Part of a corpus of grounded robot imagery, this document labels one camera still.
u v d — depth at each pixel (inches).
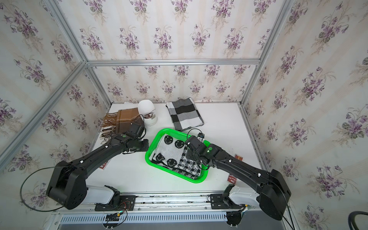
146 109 39.1
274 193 15.3
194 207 28.8
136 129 26.6
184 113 43.7
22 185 14.9
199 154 23.0
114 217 28.1
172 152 33.9
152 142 34.0
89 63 36.8
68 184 16.0
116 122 41.0
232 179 31.5
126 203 28.7
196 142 23.7
